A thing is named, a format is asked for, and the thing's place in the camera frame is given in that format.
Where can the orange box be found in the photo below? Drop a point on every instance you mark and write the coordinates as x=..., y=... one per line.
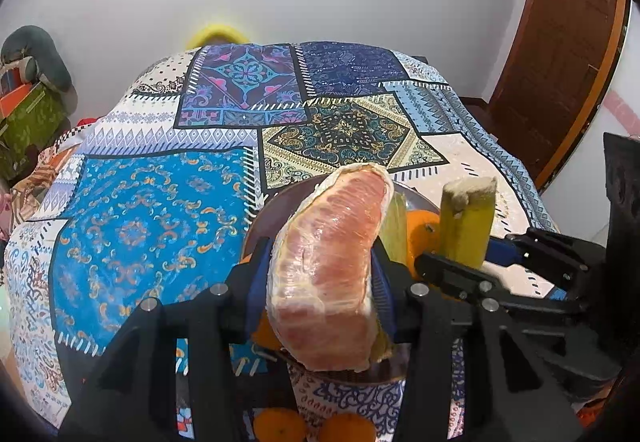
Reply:
x=15, y=98

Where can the striped pink cloth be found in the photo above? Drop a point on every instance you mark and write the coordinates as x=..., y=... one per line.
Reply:
x=40, y=172

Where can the patchwork printed blanket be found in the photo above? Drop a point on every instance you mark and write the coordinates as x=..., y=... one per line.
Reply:
x=150, y=222

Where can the brown wooden door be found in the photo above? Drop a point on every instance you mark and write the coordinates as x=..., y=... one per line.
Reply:
x=560, y=47

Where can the sugarcane piece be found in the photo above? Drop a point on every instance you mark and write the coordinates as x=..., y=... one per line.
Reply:
x=397, y=227
x=467, y=227

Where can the purple plate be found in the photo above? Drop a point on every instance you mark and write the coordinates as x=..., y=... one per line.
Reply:
x=267, y=222

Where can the pink door decoration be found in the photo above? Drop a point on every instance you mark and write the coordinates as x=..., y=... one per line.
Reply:
x=622, y=110

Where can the large orange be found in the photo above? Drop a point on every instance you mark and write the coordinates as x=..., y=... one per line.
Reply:
x=422, y=234
x=265, y=334

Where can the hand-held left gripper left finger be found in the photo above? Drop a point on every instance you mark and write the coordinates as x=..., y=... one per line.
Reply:
x=259, y=294

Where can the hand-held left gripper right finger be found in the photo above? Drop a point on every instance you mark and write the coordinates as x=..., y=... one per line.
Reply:
x=385, y=292

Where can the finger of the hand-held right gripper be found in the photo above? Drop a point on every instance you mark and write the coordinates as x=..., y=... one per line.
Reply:
x=450, y=272
x=550, y=249

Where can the small mandarin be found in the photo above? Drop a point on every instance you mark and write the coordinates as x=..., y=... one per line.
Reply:
x=347, y=429
x=280, y=427

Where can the green cardboard box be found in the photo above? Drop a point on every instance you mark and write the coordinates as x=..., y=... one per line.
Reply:
x=35, y=120

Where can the peeled pomelo segment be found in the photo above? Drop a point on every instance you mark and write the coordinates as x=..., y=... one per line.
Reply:
x=325, y=262

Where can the grey plush toy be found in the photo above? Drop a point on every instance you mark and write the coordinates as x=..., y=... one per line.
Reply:
x=45, y=57

